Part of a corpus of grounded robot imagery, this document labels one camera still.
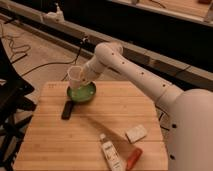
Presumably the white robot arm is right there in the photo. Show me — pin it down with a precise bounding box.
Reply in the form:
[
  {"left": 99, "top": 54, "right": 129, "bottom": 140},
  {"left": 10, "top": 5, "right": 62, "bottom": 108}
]
[{"left": 82, "top": 42, "right": 213, "bottom": 171}]

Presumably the green ceramic bowl pan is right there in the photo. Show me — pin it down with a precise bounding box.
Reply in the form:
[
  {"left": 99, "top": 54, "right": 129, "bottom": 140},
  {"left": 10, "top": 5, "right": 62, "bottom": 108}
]
[{"left": 61, "top": 82, "right": 96, "bottom": 120}]

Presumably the white ceramic cup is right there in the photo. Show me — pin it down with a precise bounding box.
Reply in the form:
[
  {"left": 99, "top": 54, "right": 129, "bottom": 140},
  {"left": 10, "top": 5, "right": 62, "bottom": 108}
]
[{"left": 67, "top": 66, "right": 82, "bottom": 89}]

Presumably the white tube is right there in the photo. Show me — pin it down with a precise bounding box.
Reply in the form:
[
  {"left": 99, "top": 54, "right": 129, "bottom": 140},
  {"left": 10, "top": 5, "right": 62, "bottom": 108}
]
[{"left": 100, "top": 134, "right": 124, "bottom": 171}]

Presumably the black cable coil far left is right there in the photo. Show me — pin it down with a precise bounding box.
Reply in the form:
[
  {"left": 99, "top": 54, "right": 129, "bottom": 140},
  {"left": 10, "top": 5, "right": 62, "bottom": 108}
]
[{"left": 2, "top": 34, "right": 32, "bottom": 64}]

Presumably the white object on rail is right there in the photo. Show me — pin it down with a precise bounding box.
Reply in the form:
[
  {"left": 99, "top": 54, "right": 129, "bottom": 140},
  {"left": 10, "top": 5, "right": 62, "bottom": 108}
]
[{"left": 43, "top": 3, "right": 65, "bottom": 22}]

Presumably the white sponge block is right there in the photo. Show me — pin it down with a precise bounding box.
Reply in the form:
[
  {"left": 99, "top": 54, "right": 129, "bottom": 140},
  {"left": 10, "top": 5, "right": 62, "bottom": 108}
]
[{"left": 126, "top": 125, "right": 147, "bottom": 143}]

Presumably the black chair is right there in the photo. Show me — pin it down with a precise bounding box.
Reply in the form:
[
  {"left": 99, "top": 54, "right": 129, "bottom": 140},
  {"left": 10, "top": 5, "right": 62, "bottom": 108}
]
[{"left": 0, "top": 39, "right": 36, "bottom": 171}]

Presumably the black floor cable left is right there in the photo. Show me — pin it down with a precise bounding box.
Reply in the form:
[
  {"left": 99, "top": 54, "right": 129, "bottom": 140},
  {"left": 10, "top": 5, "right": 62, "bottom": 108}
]
[{"left": 20, "top": 36, "right": 90, "bottom": 82}]

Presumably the orange carrot toy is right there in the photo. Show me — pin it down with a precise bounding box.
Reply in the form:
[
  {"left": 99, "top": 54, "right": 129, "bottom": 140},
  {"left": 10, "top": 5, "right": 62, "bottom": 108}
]
[{"left": 126, "top": 148, "right": 143, "bottom": 171}]

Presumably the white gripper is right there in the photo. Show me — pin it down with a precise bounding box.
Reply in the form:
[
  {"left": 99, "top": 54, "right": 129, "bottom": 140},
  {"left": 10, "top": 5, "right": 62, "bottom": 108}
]
[{"left": 80, "top": 64, "right": 99, "bottom": 85}]

